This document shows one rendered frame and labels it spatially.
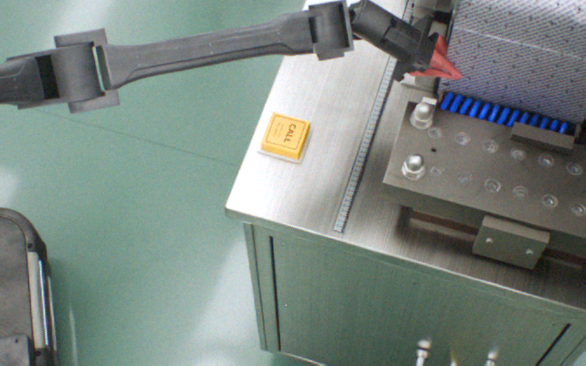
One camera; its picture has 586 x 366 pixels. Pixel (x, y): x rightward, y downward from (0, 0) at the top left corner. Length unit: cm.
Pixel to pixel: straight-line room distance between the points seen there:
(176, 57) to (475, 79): 49
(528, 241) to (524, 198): 7
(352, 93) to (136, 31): 135
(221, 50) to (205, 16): 160
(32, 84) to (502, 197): 72
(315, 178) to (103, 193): 115
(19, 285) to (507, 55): 135
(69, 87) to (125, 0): 174
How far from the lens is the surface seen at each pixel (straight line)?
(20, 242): 237
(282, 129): 162
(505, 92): 152
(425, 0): 152
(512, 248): 150
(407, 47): 144
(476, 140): 151
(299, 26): 138
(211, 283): 249
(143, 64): 130
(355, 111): 167
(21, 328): 228
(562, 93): 150
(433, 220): 155
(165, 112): 275
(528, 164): 150
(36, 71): 132
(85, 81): 128
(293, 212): 157
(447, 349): 191
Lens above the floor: 232
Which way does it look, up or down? 62 degrees down
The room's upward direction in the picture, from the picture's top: 2 degrees counter-clockwise
